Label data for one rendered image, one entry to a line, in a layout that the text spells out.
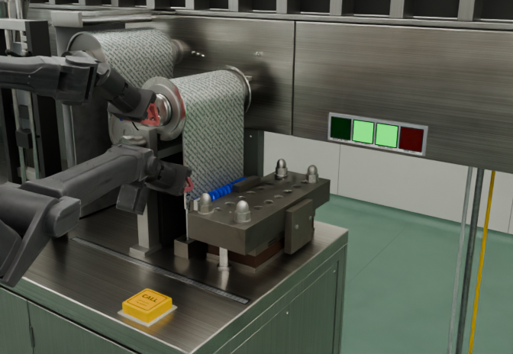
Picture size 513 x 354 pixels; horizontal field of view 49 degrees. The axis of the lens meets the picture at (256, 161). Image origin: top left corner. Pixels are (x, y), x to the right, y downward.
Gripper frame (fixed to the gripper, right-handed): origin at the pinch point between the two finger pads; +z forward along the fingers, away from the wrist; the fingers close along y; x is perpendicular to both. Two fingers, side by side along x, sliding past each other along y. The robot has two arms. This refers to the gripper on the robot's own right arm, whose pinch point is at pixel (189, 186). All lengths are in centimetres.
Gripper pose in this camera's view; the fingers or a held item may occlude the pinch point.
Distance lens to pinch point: 134.1
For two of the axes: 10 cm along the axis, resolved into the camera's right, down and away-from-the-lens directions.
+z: 4.7, 2.8, 8.4
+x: 2.9, -9.5, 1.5
